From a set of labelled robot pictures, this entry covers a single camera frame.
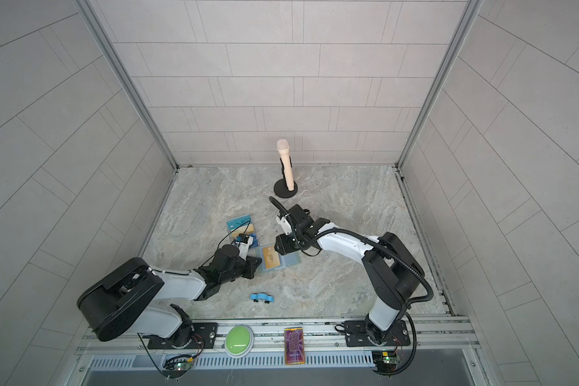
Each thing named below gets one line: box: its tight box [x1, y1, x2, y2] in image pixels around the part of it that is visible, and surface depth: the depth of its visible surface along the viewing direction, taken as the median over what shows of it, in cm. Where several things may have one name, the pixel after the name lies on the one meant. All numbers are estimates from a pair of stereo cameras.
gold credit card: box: [262, 246, 281, 270], surface depth 88 cm
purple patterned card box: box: [284, 326, 306, 366], surface depth 69 cm
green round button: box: [224, 324, 255, 359], surface depth 70 cm
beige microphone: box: [276, 139, 295, 192], surface depth 92 cm
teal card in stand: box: [226, 213, 252, 232], surface depth 92 cm
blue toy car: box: [250, 292, 275, 304], surface depth 78 cm
